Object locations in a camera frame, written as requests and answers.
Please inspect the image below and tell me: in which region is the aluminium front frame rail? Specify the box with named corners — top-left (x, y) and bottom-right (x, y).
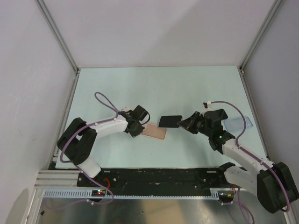
top-left (35, 170), bottom-right (79, 188)

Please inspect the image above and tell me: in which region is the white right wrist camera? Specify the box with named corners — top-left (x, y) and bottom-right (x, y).
top-left (203, 101), bottom-right (212, 111)

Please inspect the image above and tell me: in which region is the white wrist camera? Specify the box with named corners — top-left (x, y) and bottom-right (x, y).
top-left (119, 106), bottom-right (131, 114)
top-left (203, 101), bottom-right (212, 111)

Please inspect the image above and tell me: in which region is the white slotted cable duct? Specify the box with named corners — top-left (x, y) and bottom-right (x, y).
top-left (43, 189), bottom-right (219, 200)

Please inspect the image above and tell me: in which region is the left aluminium frame post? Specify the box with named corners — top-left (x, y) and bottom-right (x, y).
top-left (35, 0), bottom-right (80, 73)

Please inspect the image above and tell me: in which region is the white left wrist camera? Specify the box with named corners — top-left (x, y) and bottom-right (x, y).
top-left (119, 106), bottom-right (131, 114)

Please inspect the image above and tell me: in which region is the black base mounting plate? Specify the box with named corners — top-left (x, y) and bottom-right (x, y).
top-left (77, 168), bottom-right (232, 196)

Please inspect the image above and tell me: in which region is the translucent blue phone case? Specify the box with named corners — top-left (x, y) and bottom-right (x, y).
top-left (223, 116), bottom-right (253, 132)

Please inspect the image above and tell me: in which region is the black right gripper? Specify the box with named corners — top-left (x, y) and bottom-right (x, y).
top-left (178, 111), bottom-right (212, 137)

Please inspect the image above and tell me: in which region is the pale pink smartphone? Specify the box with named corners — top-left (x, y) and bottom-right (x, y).
top-left (158, 115), bottom-right (182, 128)

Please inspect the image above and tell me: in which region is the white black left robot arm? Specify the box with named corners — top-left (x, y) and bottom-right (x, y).
top-left (57, 105), bottom-right (150, 186)

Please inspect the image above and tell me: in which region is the right aluminium frame post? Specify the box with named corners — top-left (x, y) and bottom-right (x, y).
top-left (239, 0), bottom-right (285, 73)

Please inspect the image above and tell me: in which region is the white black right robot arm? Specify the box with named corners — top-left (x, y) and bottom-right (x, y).
top-left (178, 109), bottom-right (299, 213)

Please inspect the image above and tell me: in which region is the aluminium frame post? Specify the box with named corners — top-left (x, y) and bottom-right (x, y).
top-left (35, 0), bottom-right (80, 73)
top-left (239, 0), bottom-right (285, 73)

